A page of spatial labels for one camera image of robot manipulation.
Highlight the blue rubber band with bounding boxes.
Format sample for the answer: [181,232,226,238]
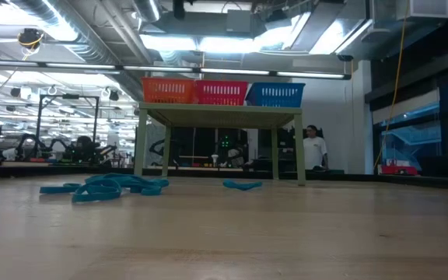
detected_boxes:
[72,179,124,204]
[39,182,83,195]
[85,173,148,186]
[129,177,170,196]
[222,179,264,191]
[107,174,159,194]

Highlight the black computer with green lights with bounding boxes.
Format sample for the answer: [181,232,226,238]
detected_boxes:
[215,130,248,166]

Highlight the pale green small shelf table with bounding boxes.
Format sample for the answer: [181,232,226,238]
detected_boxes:
[133,101,307,187]

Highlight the red plastic basket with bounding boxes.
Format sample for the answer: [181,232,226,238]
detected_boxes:
[194,79,250,107]

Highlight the blue plastic basket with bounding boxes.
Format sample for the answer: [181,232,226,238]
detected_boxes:
[245,82,306,109]

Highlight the orange plastic basket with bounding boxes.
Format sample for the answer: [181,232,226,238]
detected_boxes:
[141,76,198,105]

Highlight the long light strip bar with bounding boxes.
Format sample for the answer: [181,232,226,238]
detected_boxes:
[0,58,352,82]

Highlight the person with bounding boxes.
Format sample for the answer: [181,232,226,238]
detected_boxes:
[303,124,330,172]

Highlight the black background robot arms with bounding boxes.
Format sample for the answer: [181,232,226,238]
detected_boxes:
[13,134,118,164]

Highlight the red cart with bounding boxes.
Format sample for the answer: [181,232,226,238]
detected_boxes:
[379,158,419,177]

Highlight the black framed window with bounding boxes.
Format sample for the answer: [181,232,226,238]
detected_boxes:
[373,73,448,177]

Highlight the black background stand frame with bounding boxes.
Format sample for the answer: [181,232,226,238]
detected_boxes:
[35,93,101,160]

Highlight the black aluminium table frame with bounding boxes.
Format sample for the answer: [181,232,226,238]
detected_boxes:
[0,165,448,192]

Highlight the yellow cable reel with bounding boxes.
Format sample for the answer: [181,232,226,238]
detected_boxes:
[16,27,46,51]

